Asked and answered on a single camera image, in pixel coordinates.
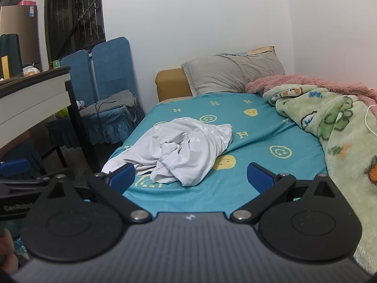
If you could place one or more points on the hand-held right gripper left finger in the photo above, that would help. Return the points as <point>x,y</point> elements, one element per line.
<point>122,178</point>

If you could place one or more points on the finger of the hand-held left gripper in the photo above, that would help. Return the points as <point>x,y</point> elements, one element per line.
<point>13,166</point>

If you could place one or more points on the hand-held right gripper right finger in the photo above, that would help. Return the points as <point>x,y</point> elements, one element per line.
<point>259,179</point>

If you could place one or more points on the white t-shirt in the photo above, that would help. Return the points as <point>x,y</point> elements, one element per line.
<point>182,141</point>

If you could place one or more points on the person's left hand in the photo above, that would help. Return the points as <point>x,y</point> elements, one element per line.
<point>5,253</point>

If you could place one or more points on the dark blue covered chair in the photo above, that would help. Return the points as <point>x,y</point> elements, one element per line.
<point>20,153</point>

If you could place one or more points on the teal smiley bed sheet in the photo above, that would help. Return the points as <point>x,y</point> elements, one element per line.
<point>265,123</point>

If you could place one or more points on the white desk with black legs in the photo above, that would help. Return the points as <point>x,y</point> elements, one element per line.
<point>32,100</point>

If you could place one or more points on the yellow-green toy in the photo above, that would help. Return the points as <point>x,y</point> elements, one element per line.
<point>62,113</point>

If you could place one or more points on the grey cloth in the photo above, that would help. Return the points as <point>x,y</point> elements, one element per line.
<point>117,100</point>

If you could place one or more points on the small blue toy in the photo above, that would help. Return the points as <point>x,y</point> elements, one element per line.
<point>81,104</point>

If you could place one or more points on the green printed blanket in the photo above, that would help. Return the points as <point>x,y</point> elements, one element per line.
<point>347,141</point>

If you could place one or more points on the grey pillow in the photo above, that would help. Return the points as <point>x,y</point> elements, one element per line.
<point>229,73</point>

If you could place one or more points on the green can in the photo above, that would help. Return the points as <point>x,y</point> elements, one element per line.
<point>55,64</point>

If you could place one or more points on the pink fluffy blanket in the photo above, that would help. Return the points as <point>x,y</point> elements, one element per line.
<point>324,84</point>

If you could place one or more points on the dark green folded board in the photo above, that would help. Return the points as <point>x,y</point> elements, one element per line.
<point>13,47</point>

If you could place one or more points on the yellow pillow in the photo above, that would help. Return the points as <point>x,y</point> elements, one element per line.
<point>262,50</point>

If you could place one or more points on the tall brown cabinet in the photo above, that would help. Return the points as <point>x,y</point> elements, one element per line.
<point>23,35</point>

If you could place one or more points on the pink lid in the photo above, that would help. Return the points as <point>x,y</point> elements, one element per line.
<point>26,3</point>

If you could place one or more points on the dark window with grille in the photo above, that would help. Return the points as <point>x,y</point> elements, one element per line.
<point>73,11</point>

